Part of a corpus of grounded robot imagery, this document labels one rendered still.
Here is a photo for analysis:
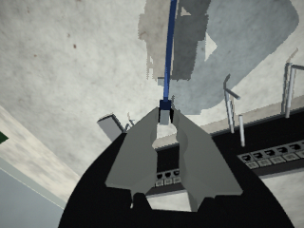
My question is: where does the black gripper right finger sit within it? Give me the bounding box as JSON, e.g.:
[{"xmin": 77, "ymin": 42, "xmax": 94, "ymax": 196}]
[{"xmin": 169, "ymin": 107, "xmax": 295, "ymax": 228}]

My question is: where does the blue network cable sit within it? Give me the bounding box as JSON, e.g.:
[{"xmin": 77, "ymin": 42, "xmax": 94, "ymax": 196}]
[{"xmin": 163, "ymin": 0, "xmax": 178, "ymax": 102}]

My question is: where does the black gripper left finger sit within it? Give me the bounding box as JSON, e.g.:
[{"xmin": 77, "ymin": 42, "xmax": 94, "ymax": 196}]
[{"xmin": 58, "ymin": 107, "xmax": 161, "ymax": 228}]

